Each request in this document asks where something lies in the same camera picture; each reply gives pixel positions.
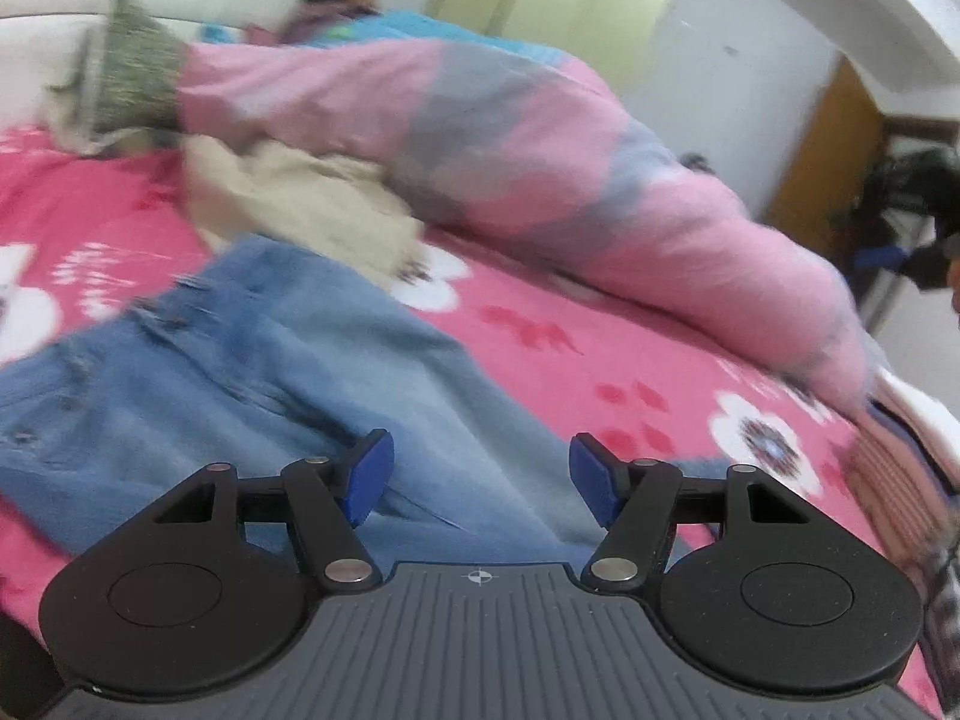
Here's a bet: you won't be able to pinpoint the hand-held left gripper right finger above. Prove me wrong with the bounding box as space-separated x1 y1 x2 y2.
568 433 814 595

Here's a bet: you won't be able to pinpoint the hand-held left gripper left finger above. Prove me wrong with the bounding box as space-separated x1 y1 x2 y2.
154 429 395 595

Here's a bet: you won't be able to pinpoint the blue jeans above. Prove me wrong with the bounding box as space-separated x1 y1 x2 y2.
0 234 743 567

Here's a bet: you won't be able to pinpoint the pink floral blanket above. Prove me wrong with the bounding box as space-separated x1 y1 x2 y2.
0 124 955 718

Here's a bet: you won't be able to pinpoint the wooden door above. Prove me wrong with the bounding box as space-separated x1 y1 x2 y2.
760 56 887 265

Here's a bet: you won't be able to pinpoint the folded striped blanket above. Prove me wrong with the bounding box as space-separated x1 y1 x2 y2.
846 367 960 580

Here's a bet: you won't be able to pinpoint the beige crumpled cloth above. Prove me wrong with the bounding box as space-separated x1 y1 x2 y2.
180 136 434 292

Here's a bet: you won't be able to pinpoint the pink and grey quilt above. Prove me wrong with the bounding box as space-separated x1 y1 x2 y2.
176 36 884 422

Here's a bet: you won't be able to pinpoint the dark checked cloth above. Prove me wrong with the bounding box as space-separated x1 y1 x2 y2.
916 531 960 695

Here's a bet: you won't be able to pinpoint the child lying in bed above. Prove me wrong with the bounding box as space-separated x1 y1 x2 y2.
199 9 580 70

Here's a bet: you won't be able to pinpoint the cream wardrobe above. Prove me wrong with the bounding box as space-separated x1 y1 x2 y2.
427 0 677 92

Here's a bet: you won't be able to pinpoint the green leaf-patterned pillow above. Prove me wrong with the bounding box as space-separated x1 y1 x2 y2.
45 0 190 156

